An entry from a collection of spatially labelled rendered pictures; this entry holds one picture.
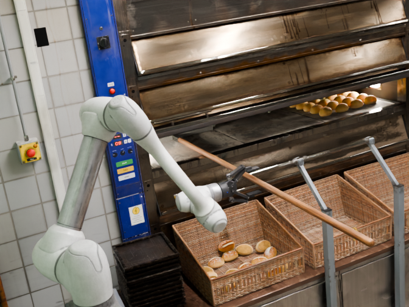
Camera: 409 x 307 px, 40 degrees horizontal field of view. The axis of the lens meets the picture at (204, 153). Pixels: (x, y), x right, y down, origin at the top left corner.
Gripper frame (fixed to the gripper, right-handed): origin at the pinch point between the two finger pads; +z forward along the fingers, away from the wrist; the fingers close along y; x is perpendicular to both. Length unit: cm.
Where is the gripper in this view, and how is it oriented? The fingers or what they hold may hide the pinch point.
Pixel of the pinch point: (255, 179)
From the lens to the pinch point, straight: 272.4
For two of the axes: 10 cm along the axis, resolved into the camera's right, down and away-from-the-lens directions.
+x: 4.4, 2.3, -8.7
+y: 1.2, 9.4, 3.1
